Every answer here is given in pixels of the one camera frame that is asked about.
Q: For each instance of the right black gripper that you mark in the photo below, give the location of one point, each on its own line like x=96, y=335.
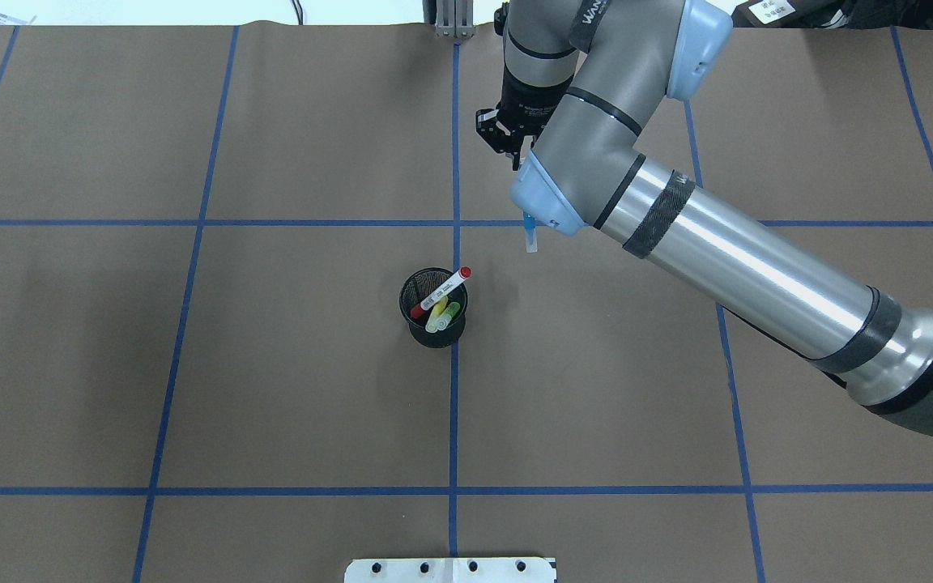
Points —
x=531, y=102

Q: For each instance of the blue marker pen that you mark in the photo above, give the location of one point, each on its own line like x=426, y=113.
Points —
x=530, y=232

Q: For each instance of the red capped white marker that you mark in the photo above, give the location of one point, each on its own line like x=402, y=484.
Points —
x=452, y=282

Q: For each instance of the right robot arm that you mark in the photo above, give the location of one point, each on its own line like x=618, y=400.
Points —
x=694, y=144

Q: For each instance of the black mesh pen cup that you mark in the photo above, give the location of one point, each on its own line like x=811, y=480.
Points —
x=415, y=288

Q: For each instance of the green highlighter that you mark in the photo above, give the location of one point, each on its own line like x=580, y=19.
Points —
x=450, y=312

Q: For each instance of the yellow highlighter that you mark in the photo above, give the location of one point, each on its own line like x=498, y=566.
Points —
x=435, y=312

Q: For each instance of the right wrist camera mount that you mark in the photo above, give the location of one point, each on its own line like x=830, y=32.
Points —
x=489, y=128

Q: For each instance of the aluminium frame post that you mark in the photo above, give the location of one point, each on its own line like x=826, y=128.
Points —
x=450, y=19

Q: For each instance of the white camera stand base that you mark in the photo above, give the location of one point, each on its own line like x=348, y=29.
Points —
x=453, y=569

